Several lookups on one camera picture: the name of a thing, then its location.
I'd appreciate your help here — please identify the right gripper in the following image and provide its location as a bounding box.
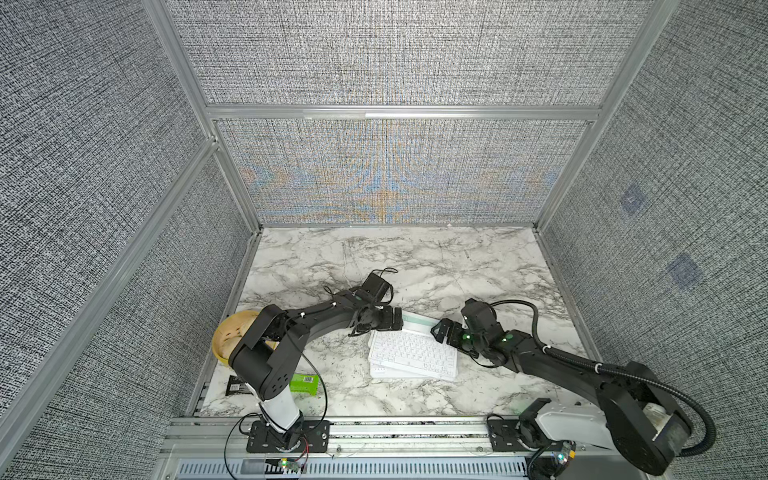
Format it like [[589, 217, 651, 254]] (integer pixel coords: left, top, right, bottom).
[[427, 317, 487, 357]]

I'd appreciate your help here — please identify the white keyboard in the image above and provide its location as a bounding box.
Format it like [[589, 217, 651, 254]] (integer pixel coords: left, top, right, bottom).
[[367, 328, 458, 382]]

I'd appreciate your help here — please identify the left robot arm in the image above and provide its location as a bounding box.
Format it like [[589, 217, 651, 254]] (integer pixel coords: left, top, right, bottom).
[[227, 291, 403, 435]]

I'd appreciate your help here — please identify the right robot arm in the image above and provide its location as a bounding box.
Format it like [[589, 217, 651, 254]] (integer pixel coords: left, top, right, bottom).
[[431, 319, 716, 476]]

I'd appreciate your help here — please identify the green snack packet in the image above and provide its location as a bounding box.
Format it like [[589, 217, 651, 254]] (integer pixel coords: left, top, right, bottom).
[[289, 374, 320, 396]]

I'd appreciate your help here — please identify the yellow bowl with buns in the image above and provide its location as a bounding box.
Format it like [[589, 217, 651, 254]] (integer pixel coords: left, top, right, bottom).
[[211, 310, 259, 366]]

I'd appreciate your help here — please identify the black snack packet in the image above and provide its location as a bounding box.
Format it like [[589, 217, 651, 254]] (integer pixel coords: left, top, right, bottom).
[[225, 375, 252, 397]]

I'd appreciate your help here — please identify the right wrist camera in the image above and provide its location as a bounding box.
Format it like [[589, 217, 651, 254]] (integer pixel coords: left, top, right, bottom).
[[461, 298, 504, 338]]

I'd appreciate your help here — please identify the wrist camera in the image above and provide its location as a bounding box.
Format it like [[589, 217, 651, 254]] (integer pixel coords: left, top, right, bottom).
[[461, 298, 504, 338], [356, 272, 394, 305]]

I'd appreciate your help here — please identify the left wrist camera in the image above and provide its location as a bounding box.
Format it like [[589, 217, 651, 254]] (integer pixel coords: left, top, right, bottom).
[[356, 272, 394, 305]]

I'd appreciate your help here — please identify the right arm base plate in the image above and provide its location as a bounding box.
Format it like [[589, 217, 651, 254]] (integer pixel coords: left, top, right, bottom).
[[485, 414, 535, 453]]

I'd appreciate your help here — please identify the aluminium front rail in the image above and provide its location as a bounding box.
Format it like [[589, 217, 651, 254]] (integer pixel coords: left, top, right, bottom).
[[160, 416, 508, 458]]

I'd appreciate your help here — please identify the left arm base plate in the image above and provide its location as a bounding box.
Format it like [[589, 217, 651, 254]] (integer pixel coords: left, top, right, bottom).
[[246, 420, 332, 456]]

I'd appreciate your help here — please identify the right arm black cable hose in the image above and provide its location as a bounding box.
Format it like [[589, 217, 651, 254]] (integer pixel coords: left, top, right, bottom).
[[488, 298, 718, 458]]

